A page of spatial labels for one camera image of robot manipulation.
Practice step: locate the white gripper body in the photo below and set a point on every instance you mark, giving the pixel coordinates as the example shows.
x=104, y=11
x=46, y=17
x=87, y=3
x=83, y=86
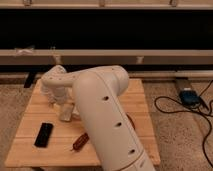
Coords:
x=60, y=96

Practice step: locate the white sponge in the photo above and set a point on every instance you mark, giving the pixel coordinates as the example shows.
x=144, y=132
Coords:
x=66, y=111

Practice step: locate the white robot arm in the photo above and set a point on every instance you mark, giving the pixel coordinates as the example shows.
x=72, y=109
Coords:
x=95, y=93

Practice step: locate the orange ceramic bowl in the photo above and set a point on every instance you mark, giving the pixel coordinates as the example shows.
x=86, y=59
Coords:
x=131, y=121

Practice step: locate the black rectangular remote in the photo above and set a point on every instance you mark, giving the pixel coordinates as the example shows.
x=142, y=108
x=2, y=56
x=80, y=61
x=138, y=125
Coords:
x=44, y=134

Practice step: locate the wooden table board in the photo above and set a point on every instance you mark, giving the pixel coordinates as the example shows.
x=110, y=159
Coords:
x=59, y=152

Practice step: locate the dried red chili pepper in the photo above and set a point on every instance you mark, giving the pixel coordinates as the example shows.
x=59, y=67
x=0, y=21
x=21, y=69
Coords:
x=80, y=142

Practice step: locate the blue device on floor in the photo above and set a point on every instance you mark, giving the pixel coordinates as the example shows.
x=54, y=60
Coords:
x=189, y=97

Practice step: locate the long metal rail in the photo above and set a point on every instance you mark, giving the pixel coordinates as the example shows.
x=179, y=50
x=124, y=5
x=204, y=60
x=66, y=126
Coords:
x=45, y=57

